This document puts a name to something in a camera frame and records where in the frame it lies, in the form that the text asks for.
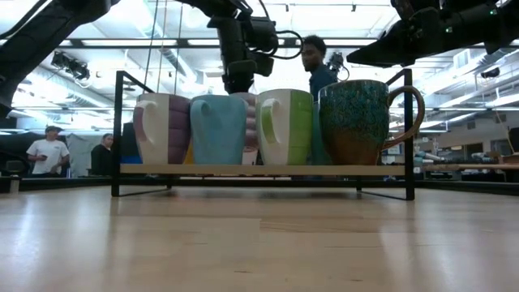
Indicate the purple and white mug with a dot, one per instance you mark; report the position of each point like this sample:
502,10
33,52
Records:
178,130

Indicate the yellow mug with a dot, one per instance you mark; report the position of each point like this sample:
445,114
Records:
189,157

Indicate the teal mug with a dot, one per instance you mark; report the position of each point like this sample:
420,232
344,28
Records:
316,142

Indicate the overhead strip light bar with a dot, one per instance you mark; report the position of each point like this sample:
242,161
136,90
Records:
182,42

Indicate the light blue mug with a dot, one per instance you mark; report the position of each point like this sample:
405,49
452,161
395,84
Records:
221,134

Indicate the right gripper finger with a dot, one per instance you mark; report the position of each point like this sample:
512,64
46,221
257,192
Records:
397,46

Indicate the dark speckled blue-brown mug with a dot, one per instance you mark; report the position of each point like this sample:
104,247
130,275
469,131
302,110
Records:
353,117

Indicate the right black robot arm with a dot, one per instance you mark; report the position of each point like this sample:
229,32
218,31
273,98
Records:
504,24

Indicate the black ceiling fixture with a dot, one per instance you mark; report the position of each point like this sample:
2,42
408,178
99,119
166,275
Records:
490,73

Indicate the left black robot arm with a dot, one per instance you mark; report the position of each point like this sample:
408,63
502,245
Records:
32,44

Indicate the black draped equipment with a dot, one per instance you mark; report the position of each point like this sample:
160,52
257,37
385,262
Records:
12,142

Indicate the black rack with wooden shelf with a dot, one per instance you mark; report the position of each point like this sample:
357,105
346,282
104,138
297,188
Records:
117,142

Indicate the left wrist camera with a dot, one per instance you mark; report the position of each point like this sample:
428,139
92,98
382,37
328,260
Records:
264,34

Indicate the green and white mug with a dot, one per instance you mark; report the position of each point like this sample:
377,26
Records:
298,130

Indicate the black table edge frame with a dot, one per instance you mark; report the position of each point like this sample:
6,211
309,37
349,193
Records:
61,183

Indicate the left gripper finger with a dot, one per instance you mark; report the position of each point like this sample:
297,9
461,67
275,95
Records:
241,77

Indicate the black monitor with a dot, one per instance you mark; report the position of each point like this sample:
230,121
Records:
129,138

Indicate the person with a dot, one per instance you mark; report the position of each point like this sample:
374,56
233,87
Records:
101,158
314,54
48,156

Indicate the pink ribbed mug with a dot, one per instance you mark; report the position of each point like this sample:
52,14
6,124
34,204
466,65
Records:
250,121

